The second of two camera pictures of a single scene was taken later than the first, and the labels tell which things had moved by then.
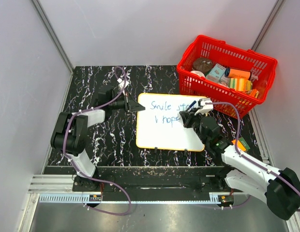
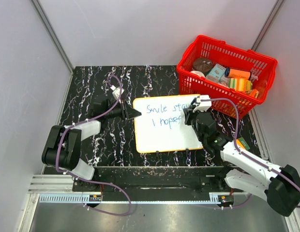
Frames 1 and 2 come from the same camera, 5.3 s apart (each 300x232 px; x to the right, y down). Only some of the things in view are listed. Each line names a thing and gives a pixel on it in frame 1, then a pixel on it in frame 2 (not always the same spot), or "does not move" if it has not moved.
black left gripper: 135,106 → 127,111
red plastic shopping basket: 210,68 does not move
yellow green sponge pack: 240,84 does not move
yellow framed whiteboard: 159,125 does not move
